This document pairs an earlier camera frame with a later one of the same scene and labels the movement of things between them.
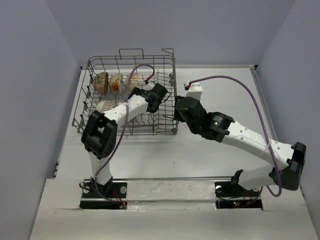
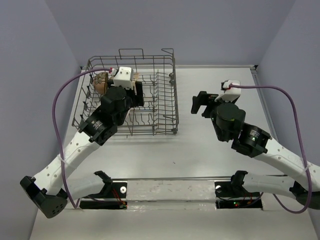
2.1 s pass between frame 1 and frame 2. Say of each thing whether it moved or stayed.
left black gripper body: moved
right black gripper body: moved
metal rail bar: stayed
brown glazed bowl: stayed
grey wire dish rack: stayed
